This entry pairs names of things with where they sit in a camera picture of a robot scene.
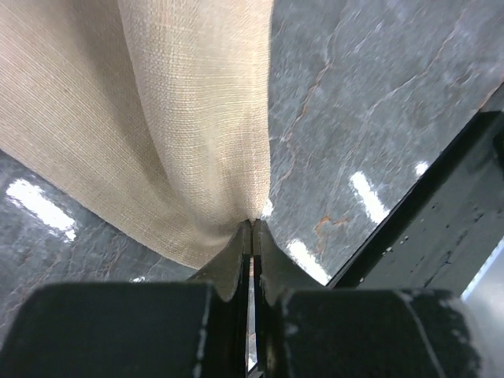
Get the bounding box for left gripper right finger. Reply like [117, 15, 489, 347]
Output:
[252, 220, 483, 377]

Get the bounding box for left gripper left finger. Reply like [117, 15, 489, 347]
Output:
[1, 222, 251, 377]

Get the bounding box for beige cloth napkin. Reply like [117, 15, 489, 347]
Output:
[1, 1, 273, 269]

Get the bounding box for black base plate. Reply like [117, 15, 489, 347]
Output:
[328, 111, 503, 295]

